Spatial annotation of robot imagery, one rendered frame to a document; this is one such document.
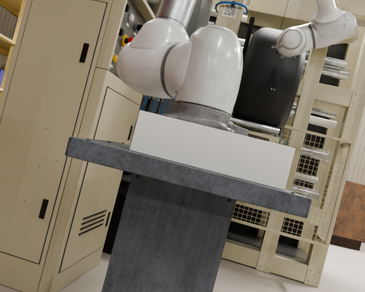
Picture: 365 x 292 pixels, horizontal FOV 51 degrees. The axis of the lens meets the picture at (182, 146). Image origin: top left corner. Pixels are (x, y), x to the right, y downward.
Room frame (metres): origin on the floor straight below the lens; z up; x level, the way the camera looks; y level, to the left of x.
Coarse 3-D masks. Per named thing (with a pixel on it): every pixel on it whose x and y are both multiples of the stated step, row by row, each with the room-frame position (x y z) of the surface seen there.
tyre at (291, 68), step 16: (256, 32) 2.06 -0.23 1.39; (272, 32) 2.02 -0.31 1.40; (256, 48) 1.95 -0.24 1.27; (256, 64) 1.93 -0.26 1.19; (272, 64) 1.91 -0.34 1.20; (288, 64) 1.91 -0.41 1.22; (256, 80) 1.93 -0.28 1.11; (272, 80) 1.92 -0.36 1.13; (288, 80) 1.90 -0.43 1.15; (240, 96) 2.00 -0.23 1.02; (256, 96) 1.96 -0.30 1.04; (272, 96) 1.94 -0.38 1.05; (288, 96) 1.93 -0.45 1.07; (240, 112) 2.05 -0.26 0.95; (256, 112) 2.01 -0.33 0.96; (272, 112) 1.98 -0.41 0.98; (288, 112) 1.99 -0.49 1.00
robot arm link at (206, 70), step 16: (208, 32) 0.96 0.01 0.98; (224, 32) 0.96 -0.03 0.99; (176, 48) 1.00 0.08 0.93; (192, 48) 0.96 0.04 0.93; (208, 48) 0.94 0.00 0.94; (224, 48) 0.94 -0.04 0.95; (240, 48) 0.99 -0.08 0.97; (176, 64) 0.98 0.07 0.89; (192, 64) 0.95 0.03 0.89; (208, 64) 0.93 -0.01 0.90; (224, 64) 0.94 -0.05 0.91; (240, 64) 0.98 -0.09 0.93; (176, 80) 0.98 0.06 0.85; (192, 80) 0.94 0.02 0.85; (208, 80) 0.93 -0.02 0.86; (224, 80) 0.94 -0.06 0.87; (240, 80) 1.00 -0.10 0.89; (176, 96) 0.99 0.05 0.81; (192, 96) 0.94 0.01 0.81; (208, 96) 0.93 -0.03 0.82; (224, 96) 0.94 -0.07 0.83
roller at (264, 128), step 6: (234, 120) 2.06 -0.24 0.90; (240, 120) 2.05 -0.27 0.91; (246, 120) 2.06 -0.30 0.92; (240, 126) 2.07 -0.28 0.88; (246, 126) 2.05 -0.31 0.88; (252, 126) 2.04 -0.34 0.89; (258, 126) 2.04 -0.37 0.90; (264, 126) 2.03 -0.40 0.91; (270, 126) 2.03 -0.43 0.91; (264, 132) 2.05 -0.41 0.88; (270, 132) 2.04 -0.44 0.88; (276, 132) 2.03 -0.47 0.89
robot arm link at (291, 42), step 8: (304, 24) 1.46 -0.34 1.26; (288, 32) 1.40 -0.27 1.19; (296, 32) 1.39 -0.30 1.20; (304, 32) 1.43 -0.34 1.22; (280, 40) 1.43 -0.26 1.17; (288, 40) 1.40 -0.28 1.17; (296, 40) 1.39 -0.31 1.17; (304, 40) 1.40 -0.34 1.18; (312, 40) 1.43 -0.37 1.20; (280, 48) 1.45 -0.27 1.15; (288, 48) 1.41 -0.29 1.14; (296, 48) 1.40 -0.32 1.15; (304, 48) 1.44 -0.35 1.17; (312, 48) 1.46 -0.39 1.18; (288, 56) 1.49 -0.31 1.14
